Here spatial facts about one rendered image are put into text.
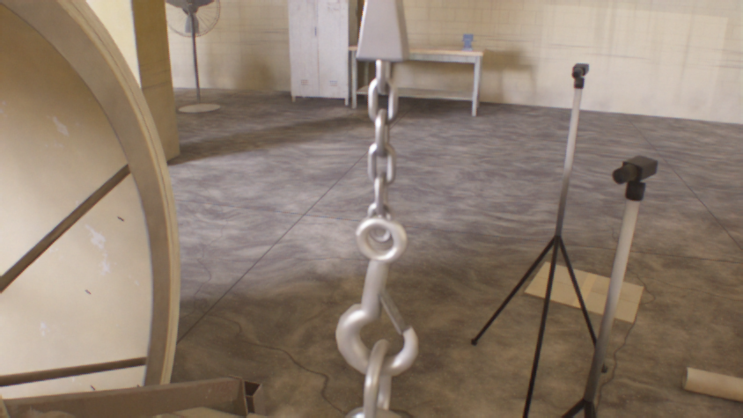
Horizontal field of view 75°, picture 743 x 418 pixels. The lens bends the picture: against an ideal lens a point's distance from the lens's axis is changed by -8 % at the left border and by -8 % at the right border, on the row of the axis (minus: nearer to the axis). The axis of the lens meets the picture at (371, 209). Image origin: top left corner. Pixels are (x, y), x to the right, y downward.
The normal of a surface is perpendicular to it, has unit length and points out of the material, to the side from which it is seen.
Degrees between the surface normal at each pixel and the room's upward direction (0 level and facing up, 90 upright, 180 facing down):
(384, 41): 90
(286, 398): 0
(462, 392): 0
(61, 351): 56
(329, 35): 90
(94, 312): 65
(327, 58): 90
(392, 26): 90
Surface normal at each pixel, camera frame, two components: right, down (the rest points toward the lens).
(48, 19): 0.97, 0.11
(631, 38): -0.26, 0.36
